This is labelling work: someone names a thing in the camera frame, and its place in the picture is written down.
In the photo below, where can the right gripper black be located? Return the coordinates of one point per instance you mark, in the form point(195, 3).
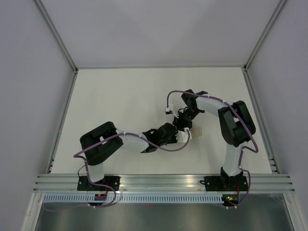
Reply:
point(178, 122)

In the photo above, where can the beige cloth napkin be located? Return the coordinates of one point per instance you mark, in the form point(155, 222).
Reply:
point(196, 132)

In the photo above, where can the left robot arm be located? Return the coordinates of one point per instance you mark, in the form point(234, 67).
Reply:
point(146, 142)

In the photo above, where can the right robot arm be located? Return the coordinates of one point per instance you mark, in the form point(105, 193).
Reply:
point(237, 129)

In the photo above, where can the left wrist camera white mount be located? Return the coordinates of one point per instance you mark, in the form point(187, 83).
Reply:
point(183, 136)

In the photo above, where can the back aluminium frame bar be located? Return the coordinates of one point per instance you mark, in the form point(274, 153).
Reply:
point(162, 66)

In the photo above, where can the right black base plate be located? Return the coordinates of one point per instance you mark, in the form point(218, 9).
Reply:
point(224, 184)

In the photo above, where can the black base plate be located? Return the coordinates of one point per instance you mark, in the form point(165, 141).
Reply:
point(111, 181)
point(224, 184)

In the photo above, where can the right aluminium frame post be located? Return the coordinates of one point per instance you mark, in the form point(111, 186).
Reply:
point(267, 29)

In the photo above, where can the aluminium frame post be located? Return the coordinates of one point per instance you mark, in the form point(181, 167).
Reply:
point(267, 29)
point(54, 32)

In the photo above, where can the right aluminium side rail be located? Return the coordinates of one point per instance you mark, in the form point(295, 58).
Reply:
point(260, 121)

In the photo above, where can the aluminium side rail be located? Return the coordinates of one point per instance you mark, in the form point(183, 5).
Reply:
point(67, 98)
point(260, 121)

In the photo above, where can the left aluminium side rail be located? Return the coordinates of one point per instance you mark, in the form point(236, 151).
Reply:
point(67, 98)

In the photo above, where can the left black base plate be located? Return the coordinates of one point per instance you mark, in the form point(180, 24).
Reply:
point(111, 181)

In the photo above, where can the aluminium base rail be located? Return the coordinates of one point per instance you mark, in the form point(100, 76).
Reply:
point(260, 183)

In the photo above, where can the white slotted cable duct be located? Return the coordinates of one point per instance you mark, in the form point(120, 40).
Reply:
point(134, 198)

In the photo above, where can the left aluminium frame post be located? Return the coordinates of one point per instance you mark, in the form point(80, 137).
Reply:
point(54, 32)

